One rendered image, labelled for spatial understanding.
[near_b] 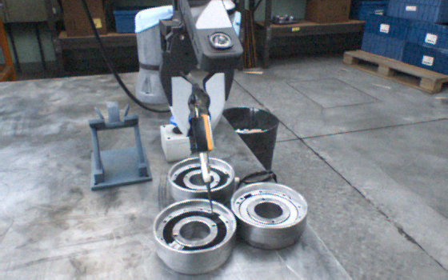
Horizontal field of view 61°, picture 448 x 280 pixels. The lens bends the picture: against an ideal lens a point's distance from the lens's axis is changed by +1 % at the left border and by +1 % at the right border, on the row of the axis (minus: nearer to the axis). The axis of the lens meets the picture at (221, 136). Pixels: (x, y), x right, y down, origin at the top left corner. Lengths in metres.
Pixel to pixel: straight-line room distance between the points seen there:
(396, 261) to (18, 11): 3.81
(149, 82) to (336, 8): 3.85
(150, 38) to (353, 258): 1.24
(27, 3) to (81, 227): 3.79
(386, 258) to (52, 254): 1.47
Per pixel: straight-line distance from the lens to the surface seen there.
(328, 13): 4.65
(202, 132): 0.50
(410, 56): 4.34
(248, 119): 2.01
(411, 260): 1.83
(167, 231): 0.50
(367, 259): 1.76
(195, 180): 0.62
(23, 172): 0.76
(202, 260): 0.46
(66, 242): 0.56
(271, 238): 0.49
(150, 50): 0.97
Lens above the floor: 1.15
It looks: 26 degrees down
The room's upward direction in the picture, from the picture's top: straight up
